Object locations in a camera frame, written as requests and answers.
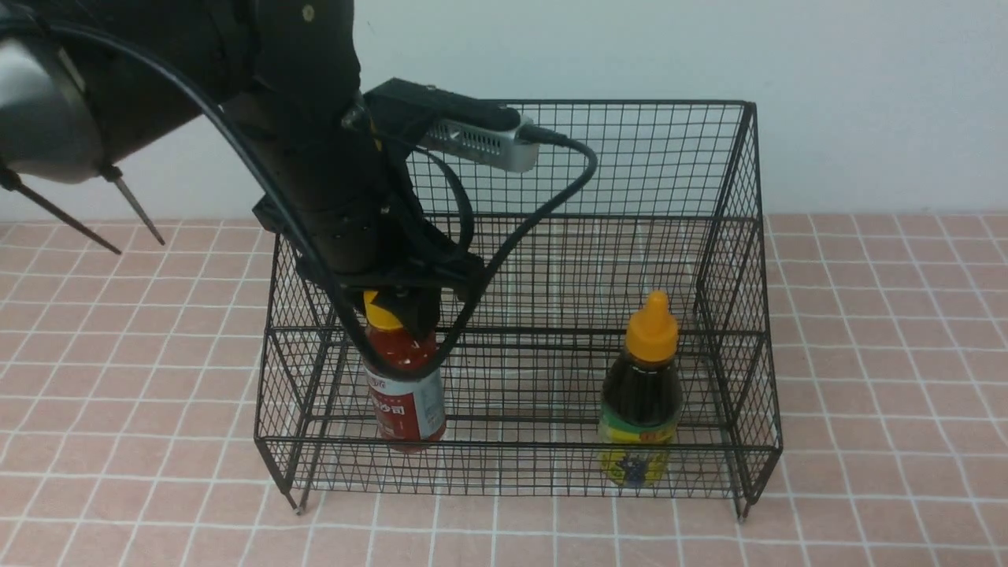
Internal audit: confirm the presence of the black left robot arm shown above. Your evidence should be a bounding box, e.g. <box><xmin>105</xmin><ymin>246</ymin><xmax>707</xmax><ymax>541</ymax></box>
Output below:
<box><xmin>2</xmin><ymin>1</ymin><xmax>521</xmax><ymax>341</ymax></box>

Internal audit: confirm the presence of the dark soy sauce bottle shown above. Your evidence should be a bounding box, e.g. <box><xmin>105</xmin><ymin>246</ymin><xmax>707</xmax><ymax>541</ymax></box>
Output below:
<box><xmin>598</xmin><ymin>290</ymin><xmax>684</xmax><ymax>489</ymax></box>

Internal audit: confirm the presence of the black wire mesh shelf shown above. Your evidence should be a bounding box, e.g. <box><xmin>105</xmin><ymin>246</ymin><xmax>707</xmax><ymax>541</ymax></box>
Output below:
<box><xmin>254</xmin><ymin>99</ymin><xmax>784</xmax><ymax>520</ymax></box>

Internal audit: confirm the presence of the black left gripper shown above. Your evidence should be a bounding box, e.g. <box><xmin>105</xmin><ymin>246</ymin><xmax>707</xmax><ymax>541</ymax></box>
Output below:
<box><xmin>253</xmin><ymin>184</ymin><xmax>485</xmax><ymax>339</ymax></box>

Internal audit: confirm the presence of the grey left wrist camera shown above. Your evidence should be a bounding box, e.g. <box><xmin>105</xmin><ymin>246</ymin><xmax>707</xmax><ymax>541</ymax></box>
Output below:
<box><xmin>364</xmin><ymin>78</ymin><xmax>539</xmax><ymax>173</ymax></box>

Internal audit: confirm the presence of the red chili sauce bottle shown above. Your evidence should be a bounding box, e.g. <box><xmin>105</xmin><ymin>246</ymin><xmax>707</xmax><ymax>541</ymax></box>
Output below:
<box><xmin>363</xmin><ymin>291</ymin><xmax>447</xmax><ymax>453</ymax></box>

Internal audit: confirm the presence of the black camera cable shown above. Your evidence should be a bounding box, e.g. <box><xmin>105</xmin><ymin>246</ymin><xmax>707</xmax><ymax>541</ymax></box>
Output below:
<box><xmin>0</xmin><ymin>20</ymin><xmax>599</xmax><ymax>383</ymax></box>

